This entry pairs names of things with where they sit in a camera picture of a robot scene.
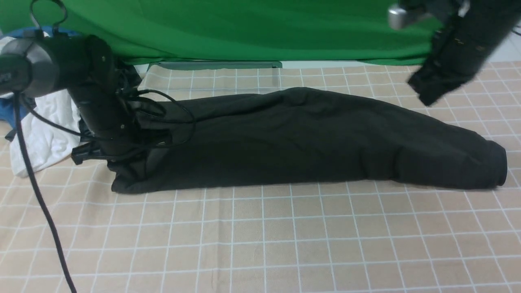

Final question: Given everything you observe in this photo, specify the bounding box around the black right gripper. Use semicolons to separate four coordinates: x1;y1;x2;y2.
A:
407;37;489;106

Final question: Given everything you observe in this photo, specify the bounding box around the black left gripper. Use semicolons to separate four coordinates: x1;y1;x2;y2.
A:
71;95;171;165

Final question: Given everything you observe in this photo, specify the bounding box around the dark gray long-sleeve top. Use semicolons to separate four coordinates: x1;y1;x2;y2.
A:
109;87;508;194

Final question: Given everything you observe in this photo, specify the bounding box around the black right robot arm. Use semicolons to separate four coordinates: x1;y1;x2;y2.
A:
388;0;521;106

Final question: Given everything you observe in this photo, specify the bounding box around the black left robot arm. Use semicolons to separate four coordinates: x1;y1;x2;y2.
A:
1;35;172;164

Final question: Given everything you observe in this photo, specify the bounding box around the dark teal garment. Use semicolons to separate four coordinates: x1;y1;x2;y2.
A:
78;58;142;144

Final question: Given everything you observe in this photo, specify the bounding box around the white garment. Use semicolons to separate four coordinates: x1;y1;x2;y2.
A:
0;36;82;178

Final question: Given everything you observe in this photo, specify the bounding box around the green backdrop cloth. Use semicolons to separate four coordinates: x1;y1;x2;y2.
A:
0;0;468;66

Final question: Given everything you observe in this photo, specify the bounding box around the blue garment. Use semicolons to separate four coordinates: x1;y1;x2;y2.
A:
0;26;81;128

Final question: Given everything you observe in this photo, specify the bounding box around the beige checkered tablecloth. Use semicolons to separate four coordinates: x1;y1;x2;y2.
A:
0;62;521;293

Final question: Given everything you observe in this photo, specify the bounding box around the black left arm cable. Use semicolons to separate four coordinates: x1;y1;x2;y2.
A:
12;0;196;293

